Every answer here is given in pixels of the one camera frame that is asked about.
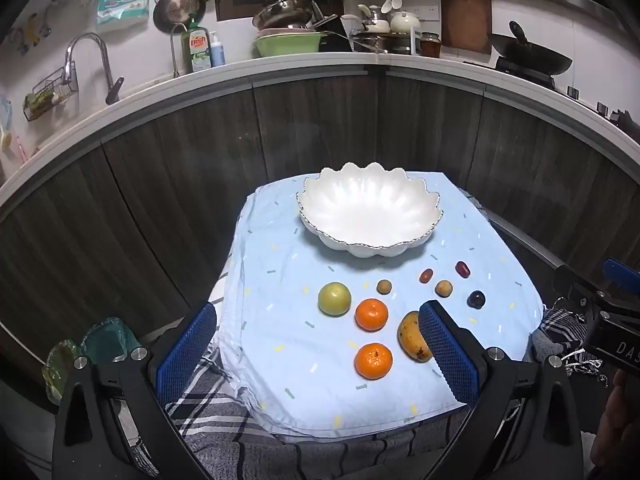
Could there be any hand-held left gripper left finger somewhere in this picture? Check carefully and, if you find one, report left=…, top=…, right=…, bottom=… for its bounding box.
left=52, top=302, right=218, bottom=480

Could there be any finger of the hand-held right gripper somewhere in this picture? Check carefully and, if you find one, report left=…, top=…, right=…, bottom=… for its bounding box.
left=552, top=264, right=609, bottom=312
left=602, top=258, right=640, bottom=287

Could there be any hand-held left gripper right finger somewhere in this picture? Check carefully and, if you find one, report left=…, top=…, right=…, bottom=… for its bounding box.
left=419, top=300, right=583, bottom=480

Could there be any yellow mango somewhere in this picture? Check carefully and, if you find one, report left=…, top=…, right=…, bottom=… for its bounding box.
left=397, top=311, right=433, bottom=362

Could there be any orange tangerine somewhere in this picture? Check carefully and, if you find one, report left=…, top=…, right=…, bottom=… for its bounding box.
left=354, top=342, right=394, bottom=380
left=355, top=298, right=390, bottom=332

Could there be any green apple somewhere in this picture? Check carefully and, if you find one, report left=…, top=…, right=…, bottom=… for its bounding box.
left=318, top=282, right=352, bottom=317

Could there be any white scalloped bowl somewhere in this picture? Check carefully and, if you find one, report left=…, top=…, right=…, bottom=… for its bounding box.
left=296, top=162, right=444, bottom=259

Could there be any person's right hand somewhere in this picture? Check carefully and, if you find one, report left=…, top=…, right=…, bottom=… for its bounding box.
left=590, top=369, right=640, bottom=468

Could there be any grey striped blanket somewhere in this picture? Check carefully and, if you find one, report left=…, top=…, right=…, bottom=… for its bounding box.
left=127, top=300, right=608, bottom=480

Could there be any teal glass dish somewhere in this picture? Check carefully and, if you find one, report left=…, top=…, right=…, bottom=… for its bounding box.
left=81, top=317, right=143, bottom=362

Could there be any light blue patterned cloth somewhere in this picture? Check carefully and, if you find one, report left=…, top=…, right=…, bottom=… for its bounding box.
left=220, top=172, right=546, bottom=443

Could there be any green glass dish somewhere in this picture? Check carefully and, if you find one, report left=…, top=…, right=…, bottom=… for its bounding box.
left=42, top=340, right=85, bottom=407

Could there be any black gas stove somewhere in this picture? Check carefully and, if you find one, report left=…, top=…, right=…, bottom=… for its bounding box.
left=495, top=55, right=640, bottom=131

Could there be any black wok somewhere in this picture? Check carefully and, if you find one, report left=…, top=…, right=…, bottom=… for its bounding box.
left=490, top=21, right=573, bottom=76

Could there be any dark wood kitchen cabinet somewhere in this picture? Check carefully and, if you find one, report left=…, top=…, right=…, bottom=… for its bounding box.
left=0, top=65, right=640, bottom=411

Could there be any brown wooden cutting board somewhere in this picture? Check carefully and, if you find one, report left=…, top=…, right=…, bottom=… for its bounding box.
left=440, top=0, right=493, bottom=56

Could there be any metal kitchen faucet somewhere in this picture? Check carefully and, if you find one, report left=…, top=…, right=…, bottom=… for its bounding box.
left=62, top=32, right=125, bottom=106

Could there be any blue pump bottle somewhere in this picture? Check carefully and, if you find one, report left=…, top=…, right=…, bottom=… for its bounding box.
left=207, top=31, right=227, bottom=67

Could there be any thin metal spout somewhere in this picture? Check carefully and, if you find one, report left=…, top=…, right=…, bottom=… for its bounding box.
left=169, top=22, right=189, bottom=79

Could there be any green dish soap bottle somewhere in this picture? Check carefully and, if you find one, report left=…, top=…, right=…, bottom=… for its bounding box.
left=187, top=14, right=212, bottom=73

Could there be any steel pot with lid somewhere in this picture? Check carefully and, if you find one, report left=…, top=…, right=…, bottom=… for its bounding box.
left=352, top=32, right=421, bottom=55

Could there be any white teapot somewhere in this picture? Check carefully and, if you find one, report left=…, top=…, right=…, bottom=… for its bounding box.
left=390, top=10, right=422, bottom=35

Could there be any white kitchen countertop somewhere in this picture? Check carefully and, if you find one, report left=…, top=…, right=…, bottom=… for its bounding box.
left=0, top=50, right=640, bottom=201

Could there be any green plastic basin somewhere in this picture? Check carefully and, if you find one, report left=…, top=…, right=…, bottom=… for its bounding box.
left=252, top=31, right=327, bottom=57

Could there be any white kettle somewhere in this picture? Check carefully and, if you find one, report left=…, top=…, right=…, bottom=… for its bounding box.
left=357, top=4, right=391, bottom=33

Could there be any black knife block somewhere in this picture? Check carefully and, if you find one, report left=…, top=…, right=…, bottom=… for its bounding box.
left=312, top=12, right=358, bottom=53

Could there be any hanging metal pan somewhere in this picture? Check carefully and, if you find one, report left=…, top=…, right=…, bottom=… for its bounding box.
left=152, top=0, right=201, bottom=36

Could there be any steel cooking pot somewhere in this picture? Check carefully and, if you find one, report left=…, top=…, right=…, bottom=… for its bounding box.
left=251, top=0, right=313, bottom=31

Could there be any grey metal table frame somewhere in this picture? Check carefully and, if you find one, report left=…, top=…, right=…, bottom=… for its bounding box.
left=462, top=190, right=568, bottom=273

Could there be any black wire sink basket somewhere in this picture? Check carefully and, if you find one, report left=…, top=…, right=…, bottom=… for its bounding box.
left=23, top=62, right=80, bottom=122

